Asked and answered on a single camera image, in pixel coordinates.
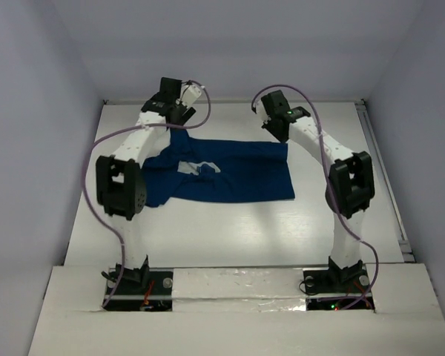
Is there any blue t shirt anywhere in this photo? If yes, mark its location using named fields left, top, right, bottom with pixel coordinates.
left=142, top=130, right=295, bottom=208

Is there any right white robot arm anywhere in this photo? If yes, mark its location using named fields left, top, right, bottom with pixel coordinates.
left=251, top=90, right=375, bottom=295

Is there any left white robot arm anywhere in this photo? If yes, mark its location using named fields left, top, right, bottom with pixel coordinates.
left=96, top=77, right=202, bottom=293

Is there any silver foil strip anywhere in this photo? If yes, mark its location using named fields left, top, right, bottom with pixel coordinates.
left=171, top=268, right=306, bottom=313

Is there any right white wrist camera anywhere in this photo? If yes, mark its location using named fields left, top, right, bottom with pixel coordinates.
left=252, top=99, right=270, bottom=122

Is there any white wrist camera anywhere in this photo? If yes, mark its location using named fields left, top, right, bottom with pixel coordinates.
left=252, top=99, right=270, bottom=122
left=177, top=83, right=203, bottom=108

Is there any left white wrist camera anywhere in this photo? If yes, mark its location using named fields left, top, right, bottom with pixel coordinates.
left=177, top=83, right=203, bottom=108

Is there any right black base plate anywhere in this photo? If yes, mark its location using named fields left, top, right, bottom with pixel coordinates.
left=298, top=268, right=375, bottom=312

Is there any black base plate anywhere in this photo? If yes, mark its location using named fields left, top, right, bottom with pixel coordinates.
left=104, top=269, right=174, bottom=312
left=298, top=268, right=375, bottom=312

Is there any aluminium side rail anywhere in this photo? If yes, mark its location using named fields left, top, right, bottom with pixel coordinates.
left=355, top=99, right=417, bottom=263

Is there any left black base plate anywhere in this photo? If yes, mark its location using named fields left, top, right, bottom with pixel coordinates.
left=104, top=269, right=174, bottom=312

